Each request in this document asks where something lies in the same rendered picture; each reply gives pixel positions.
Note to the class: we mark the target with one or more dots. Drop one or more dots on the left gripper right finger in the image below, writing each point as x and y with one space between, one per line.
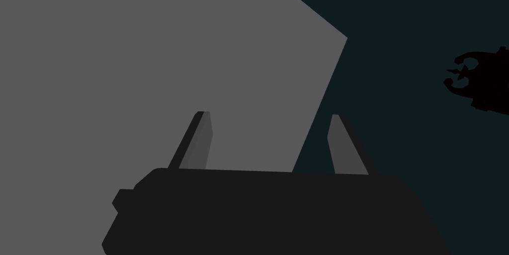
346 155

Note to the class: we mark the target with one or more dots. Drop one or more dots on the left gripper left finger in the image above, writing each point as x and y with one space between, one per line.
193 147

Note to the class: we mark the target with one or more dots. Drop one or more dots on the black jagged shape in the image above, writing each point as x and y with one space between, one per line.
487 82

